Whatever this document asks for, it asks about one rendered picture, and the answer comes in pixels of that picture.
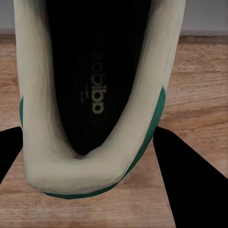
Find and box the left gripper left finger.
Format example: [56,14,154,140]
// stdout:
[0,126,23,183]

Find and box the gym shoe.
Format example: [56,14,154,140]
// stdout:
[14,0,186,200]

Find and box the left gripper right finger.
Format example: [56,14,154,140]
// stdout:
[153,126,228,228]

